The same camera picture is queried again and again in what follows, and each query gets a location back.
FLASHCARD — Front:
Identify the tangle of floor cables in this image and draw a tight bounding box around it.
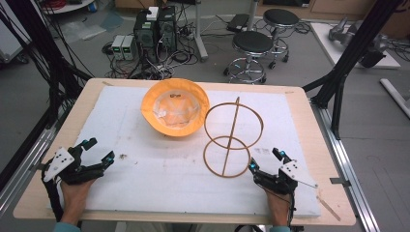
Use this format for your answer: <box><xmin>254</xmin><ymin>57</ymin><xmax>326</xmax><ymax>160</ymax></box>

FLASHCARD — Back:
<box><xmin>102</xmin><ymin>18</ymin><xmax>202</xmax><ymax>81</ymax></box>

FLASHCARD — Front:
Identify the white box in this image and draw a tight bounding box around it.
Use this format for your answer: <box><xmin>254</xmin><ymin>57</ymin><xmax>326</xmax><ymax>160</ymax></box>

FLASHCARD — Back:
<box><xmin>146</xmin><ymin>6</ymin><xmax>160</xmax><ymax>22</ymax></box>

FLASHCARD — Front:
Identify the clear plastic sheet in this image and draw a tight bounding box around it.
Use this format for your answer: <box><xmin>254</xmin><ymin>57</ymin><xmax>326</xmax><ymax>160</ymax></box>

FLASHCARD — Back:
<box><xmin>59</xmin><ymin>19</ymin><xmax>108</xmax><ymax>42</ymax></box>

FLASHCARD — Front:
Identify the black flat case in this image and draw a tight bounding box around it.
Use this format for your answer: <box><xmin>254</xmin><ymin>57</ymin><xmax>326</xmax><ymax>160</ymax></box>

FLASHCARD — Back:
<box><xmin>225</xmin><ymin>13</ymin><xmax>250</xmax><ymax>34</ymax></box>

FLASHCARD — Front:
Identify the grey metal pole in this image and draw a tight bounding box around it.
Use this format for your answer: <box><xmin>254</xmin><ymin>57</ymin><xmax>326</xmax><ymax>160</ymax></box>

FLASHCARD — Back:
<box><xmin>247</xmin><ymin>0</ymin><xmax>261</xmax><ymax>32</ymax></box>

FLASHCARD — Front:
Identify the thin wooden stick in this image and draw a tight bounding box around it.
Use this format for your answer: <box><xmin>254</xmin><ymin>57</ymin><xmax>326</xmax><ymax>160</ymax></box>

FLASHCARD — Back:
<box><xmin>316</xmin><ymin>195</ymin><xmax>342</xmax><ymax>222</ymax></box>

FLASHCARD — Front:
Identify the grey power supply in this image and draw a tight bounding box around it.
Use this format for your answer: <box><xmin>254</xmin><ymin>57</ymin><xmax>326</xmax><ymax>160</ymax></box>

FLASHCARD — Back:
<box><xmin>122</xmin><ymin>35</ymin><xmax>138</xmax><ymax>62</ymax></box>
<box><xmin>110</xmin><ymin>35</ymin><xmax>126</xmax><ymax>61</ymax></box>

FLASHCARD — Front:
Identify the person's right hand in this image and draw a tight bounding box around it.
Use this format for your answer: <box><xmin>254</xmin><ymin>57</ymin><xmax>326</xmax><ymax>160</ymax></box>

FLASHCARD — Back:
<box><xmin>264</xmin><ymin>187</ymin><xmax>293</xmax><ymax>227</ymax></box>

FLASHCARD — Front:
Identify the grey desk leg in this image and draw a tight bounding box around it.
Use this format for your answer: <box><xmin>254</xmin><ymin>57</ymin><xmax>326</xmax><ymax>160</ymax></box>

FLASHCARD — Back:
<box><xmin>192</xmin><ymin>0</ymin><xmax>210</xmax><ymax>63</ymax></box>

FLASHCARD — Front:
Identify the white board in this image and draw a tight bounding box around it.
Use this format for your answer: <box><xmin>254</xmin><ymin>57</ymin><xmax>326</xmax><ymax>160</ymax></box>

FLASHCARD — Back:
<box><xmin>310</xmin><ymin>21</ymin><xmax>402</xmax><ymax>70</ymax></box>

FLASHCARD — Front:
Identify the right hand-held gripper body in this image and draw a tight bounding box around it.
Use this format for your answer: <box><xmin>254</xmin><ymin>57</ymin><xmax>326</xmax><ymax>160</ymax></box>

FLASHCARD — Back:
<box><xmin>254</xmin><ymin>159</ymin><xmax>319</xmax><ymax>196</ymax></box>

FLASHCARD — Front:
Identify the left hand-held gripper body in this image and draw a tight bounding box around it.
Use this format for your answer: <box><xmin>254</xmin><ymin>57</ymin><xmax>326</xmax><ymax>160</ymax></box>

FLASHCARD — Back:
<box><xmin>42</xmin><ymin>146</ymin><xmax>106</xmax><ymax>187</ymax></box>

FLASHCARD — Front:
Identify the black frame with cables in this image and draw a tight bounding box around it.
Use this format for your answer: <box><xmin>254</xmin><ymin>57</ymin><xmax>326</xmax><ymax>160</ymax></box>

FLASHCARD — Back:
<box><xmin>0</xmin><ymin>0</ymin><xmax>95</xmax><ymax>191</ymax></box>

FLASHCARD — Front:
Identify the white foam mat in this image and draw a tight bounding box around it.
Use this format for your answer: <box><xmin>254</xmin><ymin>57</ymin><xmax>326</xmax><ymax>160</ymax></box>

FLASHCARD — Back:
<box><xmin>47</xmin><ymin>85</ymin><xmax>323</xmax><ymax>218</ymax></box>

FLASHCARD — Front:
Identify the black round stool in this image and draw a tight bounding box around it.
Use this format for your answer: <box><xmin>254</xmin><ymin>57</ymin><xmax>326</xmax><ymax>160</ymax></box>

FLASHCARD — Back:
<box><xmin>222</xmin><ymin>30</ymin><xmax>276</xmax><ymax>85</ymax></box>
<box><xmin>262</xmin><ymin>8</ymin><xmax>301</xmax><ymax>71</ymax></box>

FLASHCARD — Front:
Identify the white pipe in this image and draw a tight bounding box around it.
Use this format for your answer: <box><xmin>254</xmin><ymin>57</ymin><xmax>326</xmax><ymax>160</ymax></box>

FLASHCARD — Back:
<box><xmin>379</xmin><ymin>77</ymin><xmax>410</xmax><ymax>120</ymax></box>

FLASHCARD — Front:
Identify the white round table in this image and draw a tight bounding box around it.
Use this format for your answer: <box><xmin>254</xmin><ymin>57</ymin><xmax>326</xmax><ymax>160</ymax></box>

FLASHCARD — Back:
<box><xmin>41</xmin><ymin>0</ymin><xmax>97</xmax><ymax>15</ymax></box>

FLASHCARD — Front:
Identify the orange bucket hat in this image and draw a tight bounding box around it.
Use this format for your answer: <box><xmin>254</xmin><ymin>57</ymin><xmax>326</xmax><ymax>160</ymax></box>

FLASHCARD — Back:
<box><xmin>140</xmin><ymin>77</ymin><xmax>211</xmax><ymax>138</ymax></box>

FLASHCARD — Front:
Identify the wooden ring hat stand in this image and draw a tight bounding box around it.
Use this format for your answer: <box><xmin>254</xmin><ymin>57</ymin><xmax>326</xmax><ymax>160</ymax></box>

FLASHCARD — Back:
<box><xmin>202</xmin><ymin>96</ymin><xmax>265</xmax><ymax>179</ymax></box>

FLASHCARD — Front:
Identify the person's left hand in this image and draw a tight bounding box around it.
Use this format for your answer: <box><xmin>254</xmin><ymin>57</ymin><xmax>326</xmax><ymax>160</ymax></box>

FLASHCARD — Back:
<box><xmin>59</xmin><ymin>178</ymin><xmax>97</xmax><ymax>224</ymax></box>

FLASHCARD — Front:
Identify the black frame strut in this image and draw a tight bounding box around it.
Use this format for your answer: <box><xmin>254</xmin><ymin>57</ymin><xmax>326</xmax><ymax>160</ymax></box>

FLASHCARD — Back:
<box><xmin>302</xmin><ymin>0</ymin><xmax>404</xmax><ymax>141</ymax></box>

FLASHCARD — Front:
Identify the aluminium table rail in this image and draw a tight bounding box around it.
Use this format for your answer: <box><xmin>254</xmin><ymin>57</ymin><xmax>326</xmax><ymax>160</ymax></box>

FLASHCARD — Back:
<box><xmin>0</xmin><ymin>124</ymin><xmax>57</xmax><ymax>216</ymax></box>
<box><xmin>309</xmin><ymin>98</ymin><xmax>382</xmax><ymax>232</ymax></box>

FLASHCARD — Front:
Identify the black computer tower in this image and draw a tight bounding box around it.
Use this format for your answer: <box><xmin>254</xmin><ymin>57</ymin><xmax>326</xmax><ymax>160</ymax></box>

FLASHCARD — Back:
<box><xmin>157</xmin><ymin>5</ymin><xmax>179</xmax><ymax>54</ymax></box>
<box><xmin>132</xmin><ymin>11</ymin><xmax>160</xmax><ymax>63</ymax></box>

